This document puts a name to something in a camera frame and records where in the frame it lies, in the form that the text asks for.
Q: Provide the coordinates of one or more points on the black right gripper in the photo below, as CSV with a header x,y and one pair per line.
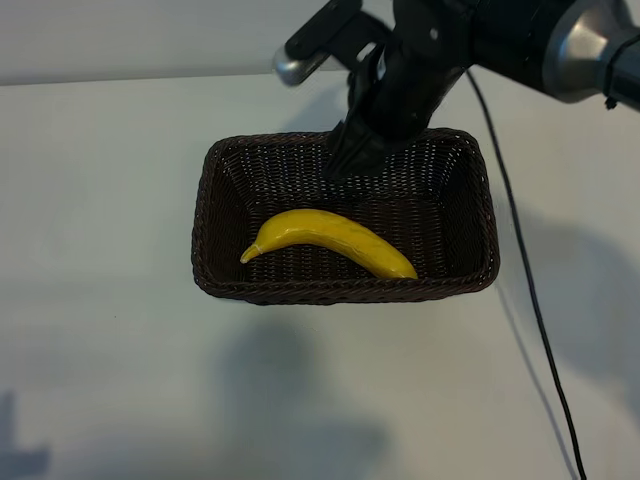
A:
x,y
425,60

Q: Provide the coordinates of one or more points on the dark brown wicker basket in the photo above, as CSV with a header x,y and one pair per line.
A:
x,y
450,225

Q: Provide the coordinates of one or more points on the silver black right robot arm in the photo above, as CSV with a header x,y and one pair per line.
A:
x,y
575,50

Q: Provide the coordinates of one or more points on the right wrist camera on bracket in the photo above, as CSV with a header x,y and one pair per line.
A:
x,y
300,70

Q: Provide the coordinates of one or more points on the yellow banana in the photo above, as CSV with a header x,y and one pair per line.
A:
x,y
320,227

